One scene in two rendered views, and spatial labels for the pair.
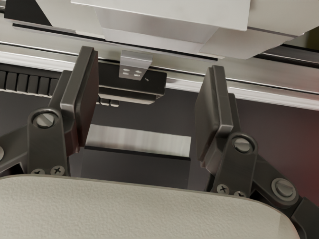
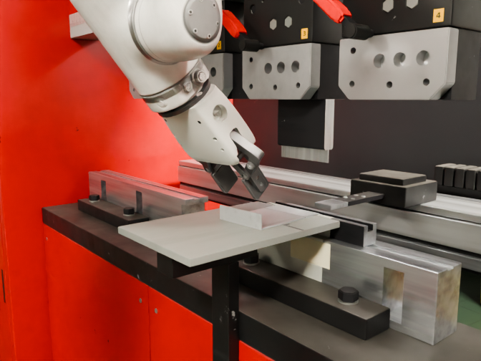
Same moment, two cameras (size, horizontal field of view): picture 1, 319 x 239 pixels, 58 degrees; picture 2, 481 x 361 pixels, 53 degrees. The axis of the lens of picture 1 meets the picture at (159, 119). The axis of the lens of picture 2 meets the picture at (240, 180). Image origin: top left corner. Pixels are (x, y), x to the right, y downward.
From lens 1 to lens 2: 0.58 m
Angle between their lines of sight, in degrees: 42
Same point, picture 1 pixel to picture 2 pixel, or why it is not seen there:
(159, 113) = (418, 156)
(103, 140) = (320, 152)
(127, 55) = (327, 206)
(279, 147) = not seen: hidden behind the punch
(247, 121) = (333, 152)
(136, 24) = (281, 215)
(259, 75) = (297, 195)
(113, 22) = (291, 218)
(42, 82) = not seen: outside the picture
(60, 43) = (452, 228)
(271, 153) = not seen: hidden behind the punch
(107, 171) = (312, 135)
